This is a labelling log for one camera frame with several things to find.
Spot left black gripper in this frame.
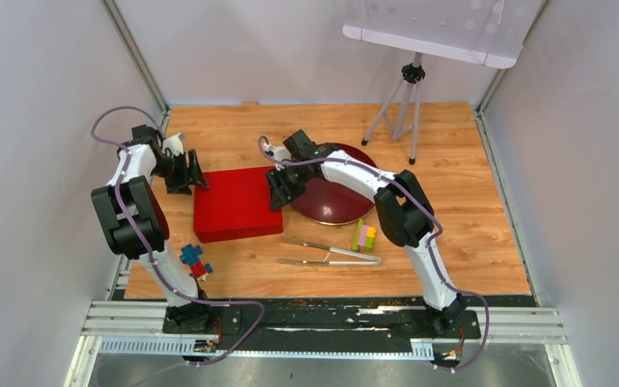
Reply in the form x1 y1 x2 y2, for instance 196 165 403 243
152 150 210 196

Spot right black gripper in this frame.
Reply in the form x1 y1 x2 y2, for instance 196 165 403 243
266 160 310 213

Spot red box lid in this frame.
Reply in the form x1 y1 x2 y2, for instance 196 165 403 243
193 167 284 243

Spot metal tongs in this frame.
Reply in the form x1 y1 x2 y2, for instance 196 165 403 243
276 237 382 266

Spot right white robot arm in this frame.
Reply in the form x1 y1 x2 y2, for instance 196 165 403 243
257 130 467 337

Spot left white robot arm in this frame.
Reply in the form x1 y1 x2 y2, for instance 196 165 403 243
91 125 215 333

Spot dark red round tray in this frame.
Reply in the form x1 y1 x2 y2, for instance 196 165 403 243
290 142 380 227

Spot blue red toy car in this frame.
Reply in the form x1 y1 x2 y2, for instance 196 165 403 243
179 244 213 281

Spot green pink toy blocks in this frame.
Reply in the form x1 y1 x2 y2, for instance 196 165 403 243
351 218 377 252

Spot grey tripod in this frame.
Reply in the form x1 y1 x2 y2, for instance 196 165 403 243
361 52 426 165

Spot white board on tripod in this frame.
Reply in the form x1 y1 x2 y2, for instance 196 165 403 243
343 0 544 69

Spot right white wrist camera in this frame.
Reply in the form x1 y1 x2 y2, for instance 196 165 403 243
267 146 292 161

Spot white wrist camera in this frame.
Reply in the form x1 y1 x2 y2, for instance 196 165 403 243
267 146 292 161
162 132 185 157

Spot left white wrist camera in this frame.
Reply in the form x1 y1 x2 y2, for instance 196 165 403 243
162 132 185 157

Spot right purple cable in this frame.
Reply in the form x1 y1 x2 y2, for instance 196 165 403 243
257 135 491 373

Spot purple cable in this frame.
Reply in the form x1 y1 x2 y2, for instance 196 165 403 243
257 135 491 373
90 106 266 369

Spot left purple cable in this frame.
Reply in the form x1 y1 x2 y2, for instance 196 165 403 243
90 106 266 369

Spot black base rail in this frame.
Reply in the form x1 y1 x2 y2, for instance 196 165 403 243
111 290 538 356

